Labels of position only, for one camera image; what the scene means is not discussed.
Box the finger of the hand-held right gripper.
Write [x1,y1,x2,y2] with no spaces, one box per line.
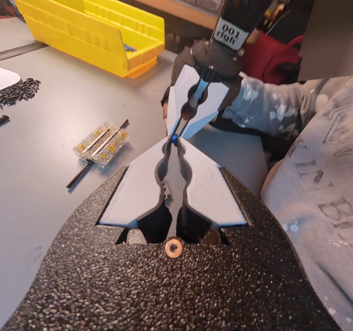
[179,82,230,140]
[166,64,201,138]

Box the white and wooden book stand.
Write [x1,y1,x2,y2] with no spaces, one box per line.
[0,67,22,91]

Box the person's right forearm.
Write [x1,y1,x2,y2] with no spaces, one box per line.
[221,74,331,138]

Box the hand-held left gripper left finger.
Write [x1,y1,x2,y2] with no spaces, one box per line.
[99,137,173,230]

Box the wooden table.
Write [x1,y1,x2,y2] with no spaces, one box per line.
[85,0,221,29]

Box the pile of black pins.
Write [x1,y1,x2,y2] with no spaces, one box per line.
[0,78,41,124]

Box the person's right hand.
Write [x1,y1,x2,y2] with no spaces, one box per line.
[161,45,195,128]

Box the yellow plastic bin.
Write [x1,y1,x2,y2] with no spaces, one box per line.
[1,0,165,79]

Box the black axle rod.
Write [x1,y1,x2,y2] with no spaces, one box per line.
[66,119,129,189]

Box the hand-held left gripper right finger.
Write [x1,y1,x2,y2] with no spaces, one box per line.
[176,137,247,231]

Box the grey beam frame with holes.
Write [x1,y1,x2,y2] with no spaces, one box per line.
[161,180,174,207]

